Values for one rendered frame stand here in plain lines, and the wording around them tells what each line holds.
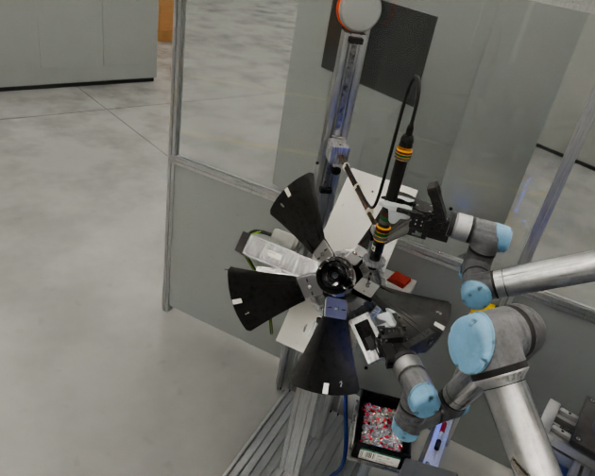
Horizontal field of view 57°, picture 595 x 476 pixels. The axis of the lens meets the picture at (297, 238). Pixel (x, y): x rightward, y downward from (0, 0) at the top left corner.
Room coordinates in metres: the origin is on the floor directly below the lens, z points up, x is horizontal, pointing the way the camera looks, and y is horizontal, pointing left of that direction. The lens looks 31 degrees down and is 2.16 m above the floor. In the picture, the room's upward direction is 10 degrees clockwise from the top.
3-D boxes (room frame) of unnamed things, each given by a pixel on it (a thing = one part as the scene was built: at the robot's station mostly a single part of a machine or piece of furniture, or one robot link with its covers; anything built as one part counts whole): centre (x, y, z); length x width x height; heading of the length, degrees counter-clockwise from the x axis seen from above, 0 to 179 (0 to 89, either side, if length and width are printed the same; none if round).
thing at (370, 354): (1.42, -0.30, 0.98); 0.20 x 0.16 x 0.20; 159
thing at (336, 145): (2.02, -0.09, 1.38); 0.10 x 0.07 x 0.08; 14
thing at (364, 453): (1.18, -0.36, 0.84); 0.22 x 0.17 x 0.07; 174
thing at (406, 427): (1.03, -0.38, 1.08); 0.11 x 0.08 x 0.11; 122
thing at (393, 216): (1.38, -0.25, 1.47); 0.09 x 0.03 x 0.06; 88
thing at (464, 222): (1.38, -0.44, 1.47); 0.08 x 0.05 x 0.08; 169
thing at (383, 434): (1.18, -0.36, 0.84); 0.19 x 0.14 x 0.04; 174
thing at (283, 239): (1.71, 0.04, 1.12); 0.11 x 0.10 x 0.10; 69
